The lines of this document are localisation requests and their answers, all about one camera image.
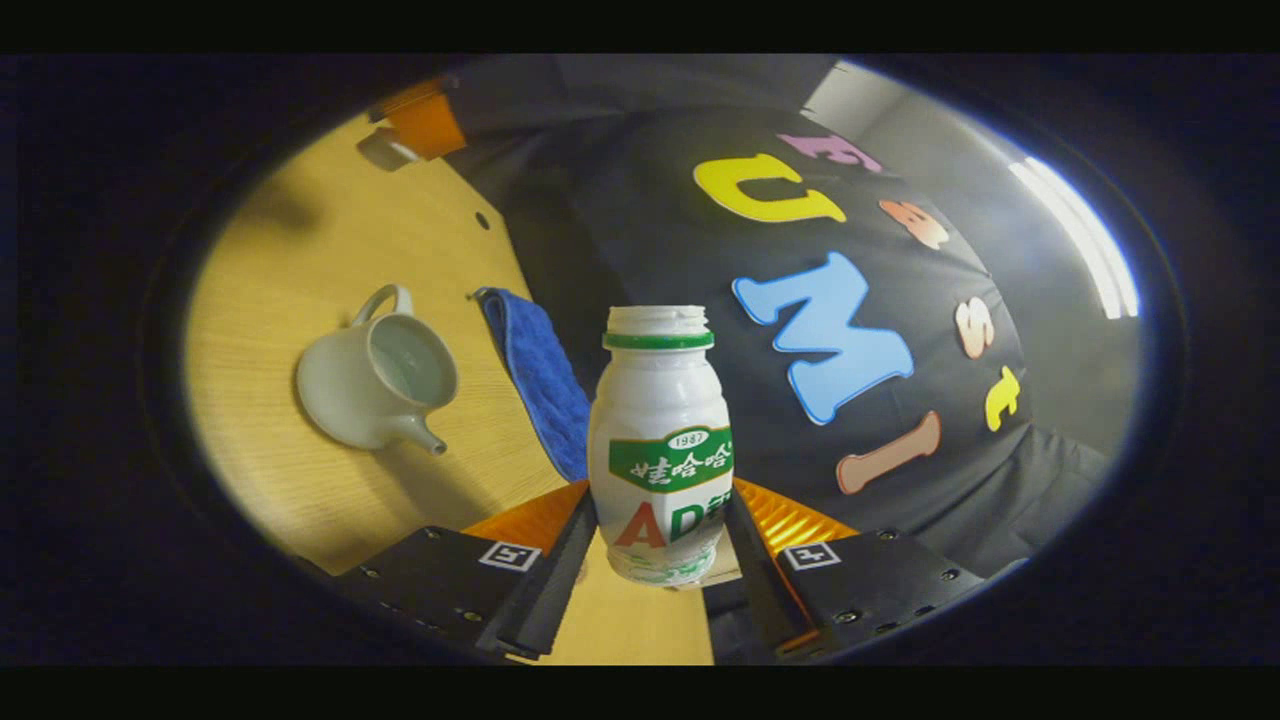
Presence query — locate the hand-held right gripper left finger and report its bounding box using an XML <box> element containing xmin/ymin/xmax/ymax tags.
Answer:
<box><xmin>335</xmin><ymin>480</ymin><xmax>599</xmax><ymax>661</ymax></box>

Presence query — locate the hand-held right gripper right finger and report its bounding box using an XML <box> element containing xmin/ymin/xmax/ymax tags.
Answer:
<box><xmin>725</xmin><ymin>478</ymin><xmax>991</xmax><ymax>661</ymax></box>

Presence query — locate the white water bottle green label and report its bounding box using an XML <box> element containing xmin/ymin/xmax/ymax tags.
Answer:
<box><xmin>588</xmin><ymin>305</ymin><xmax>736</xmax><ymax>588</ymax></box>

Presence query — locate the white ceramic teacup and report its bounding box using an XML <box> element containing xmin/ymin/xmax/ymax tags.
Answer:
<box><xmin>295</xmin><ymin>284</ymin><xmax>459</xmax><ymax>457</ymax></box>

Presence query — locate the blue towel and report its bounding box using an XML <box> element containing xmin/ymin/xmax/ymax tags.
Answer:
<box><xmin>470</xmin><ymin>287</ymin><xmax>593</xmax><ymax>484</ymax></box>

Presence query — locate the black backdrop cloth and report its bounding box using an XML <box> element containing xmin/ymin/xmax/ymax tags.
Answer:
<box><xmin>440</xmin><ymin>55</ymin><xmax>1141</xmax><ymax>581</ymax></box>

